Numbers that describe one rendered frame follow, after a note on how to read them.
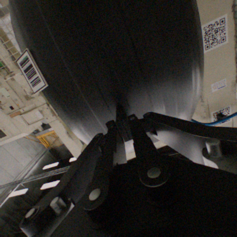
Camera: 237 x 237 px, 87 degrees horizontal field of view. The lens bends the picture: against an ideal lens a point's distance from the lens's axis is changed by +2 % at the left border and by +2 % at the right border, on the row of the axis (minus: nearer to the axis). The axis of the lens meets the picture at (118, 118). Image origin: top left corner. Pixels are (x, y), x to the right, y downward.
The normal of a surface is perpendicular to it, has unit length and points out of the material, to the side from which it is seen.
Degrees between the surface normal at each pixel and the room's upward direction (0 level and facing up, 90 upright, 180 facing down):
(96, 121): 79
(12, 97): 90
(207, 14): 90
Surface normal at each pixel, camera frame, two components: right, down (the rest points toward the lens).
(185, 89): 0.39, 0.45
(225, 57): 0.07, 0.40
